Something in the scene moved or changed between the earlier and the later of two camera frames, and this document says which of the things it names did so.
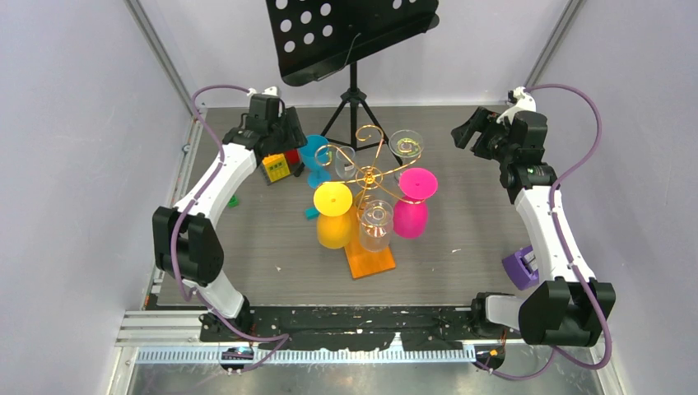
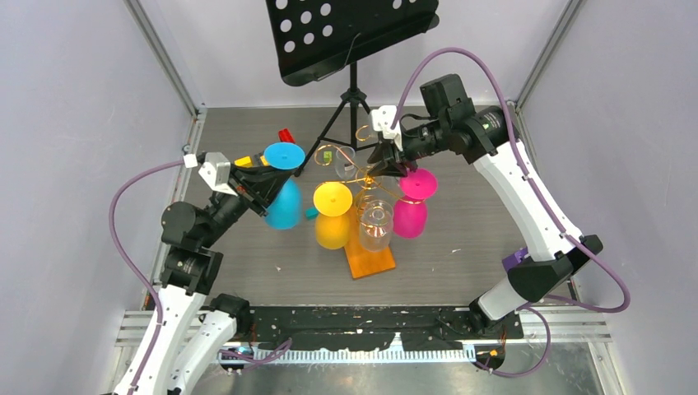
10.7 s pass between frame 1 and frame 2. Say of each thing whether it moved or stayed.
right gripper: moved
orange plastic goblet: stayed
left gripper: moved
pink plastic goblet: stayed
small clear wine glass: stayed
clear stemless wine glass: stayed
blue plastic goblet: moved
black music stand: stayed
